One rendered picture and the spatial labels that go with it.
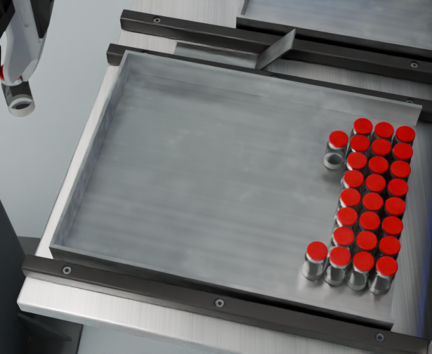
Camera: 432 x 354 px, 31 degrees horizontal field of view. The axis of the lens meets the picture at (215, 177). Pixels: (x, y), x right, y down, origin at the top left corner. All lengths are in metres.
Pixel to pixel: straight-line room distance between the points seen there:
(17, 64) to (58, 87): 1.50
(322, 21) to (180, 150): 0.26
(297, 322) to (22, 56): 0.36
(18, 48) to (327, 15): 0.51
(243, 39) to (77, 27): 1.30
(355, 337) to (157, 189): 0.26
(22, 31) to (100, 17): 1.64
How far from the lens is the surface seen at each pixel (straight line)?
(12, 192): 1.93
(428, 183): 0.89
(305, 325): 0.77
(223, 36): 0.96
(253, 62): 0.96
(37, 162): 1.97
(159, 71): 0.93
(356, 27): 1.01
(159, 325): 0.79
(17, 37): 0.59
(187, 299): 0.77
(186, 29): 0.96
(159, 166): 0.87
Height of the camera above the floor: 1.61
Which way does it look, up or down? 58 degrees down
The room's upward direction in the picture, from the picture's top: straight up
